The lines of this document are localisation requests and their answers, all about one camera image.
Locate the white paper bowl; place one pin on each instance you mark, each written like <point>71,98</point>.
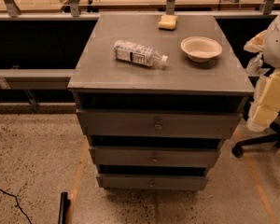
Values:
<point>201,49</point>

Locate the yellow sponge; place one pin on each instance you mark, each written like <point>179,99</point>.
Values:
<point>167,22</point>

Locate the grey bottom drawer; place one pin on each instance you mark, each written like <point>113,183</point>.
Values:
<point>169,182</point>

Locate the grey metal rail frame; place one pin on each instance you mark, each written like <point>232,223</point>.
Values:
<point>41,41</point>

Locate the grey top drawer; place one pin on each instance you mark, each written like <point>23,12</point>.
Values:
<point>157,124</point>

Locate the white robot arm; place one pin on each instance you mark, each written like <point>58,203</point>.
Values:
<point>268,42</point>

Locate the black office chair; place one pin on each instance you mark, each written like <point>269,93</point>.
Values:
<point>238,149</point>

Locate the clear plastic water bottle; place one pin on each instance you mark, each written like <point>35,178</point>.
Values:
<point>139,54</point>

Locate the black bar on floor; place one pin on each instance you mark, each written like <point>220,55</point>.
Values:
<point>64,203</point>

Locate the hand sanitizer pump bottle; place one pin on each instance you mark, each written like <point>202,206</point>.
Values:
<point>254,65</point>

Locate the grey drawer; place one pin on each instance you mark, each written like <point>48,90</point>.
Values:
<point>169,182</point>
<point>157,124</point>
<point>162,157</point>

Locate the grey drawer cabinet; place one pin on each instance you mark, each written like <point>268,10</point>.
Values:
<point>103,82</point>

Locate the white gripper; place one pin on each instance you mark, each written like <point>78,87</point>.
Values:
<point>278,47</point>

